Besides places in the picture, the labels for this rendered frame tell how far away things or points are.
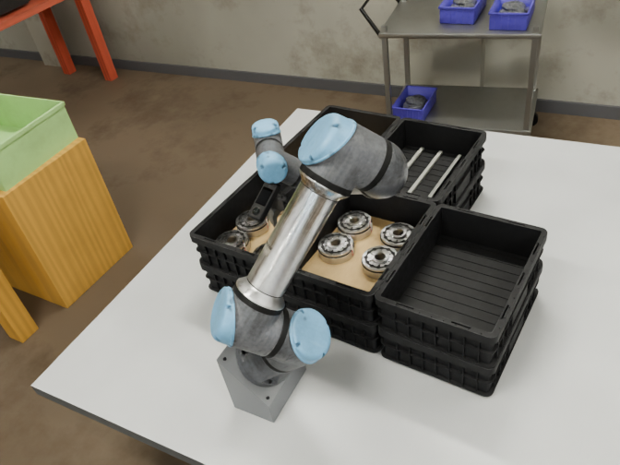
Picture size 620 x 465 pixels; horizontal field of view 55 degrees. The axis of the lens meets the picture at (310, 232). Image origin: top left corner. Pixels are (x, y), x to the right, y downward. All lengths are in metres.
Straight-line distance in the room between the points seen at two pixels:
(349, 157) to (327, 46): 3.20
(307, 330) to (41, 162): 1.89
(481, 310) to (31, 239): 2.05
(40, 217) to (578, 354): 2.26
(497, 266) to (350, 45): 2.81
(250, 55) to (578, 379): 3.64
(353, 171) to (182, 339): 0.84
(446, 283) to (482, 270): 0.11
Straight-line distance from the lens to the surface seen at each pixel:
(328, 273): 1.65
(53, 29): 5.73
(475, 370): 1.46
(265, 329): 1.26
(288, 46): 4.47
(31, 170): 2.90
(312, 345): 1.30
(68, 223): 3.04
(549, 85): 3.95
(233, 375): 1.45
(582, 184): 2.20
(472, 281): 1.61
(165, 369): 1.73
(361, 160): 1.15
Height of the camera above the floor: 1.97
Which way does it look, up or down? 39 degrees down
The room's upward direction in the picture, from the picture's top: 11 degrees counter-clockwise
